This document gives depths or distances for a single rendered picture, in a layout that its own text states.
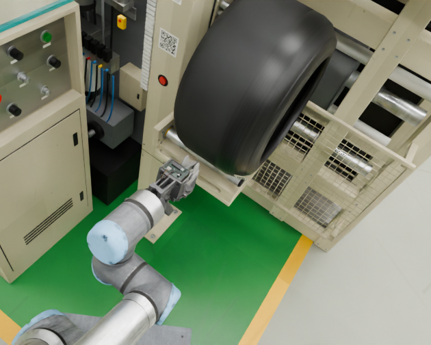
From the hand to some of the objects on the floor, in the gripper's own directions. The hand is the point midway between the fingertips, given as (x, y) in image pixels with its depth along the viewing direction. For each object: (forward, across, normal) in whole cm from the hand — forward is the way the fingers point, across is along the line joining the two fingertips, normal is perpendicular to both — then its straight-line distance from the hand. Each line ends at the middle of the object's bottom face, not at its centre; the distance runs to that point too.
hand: (194, 166), depth 107 cm
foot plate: (+50, +34, +109) cm, 124 cm away
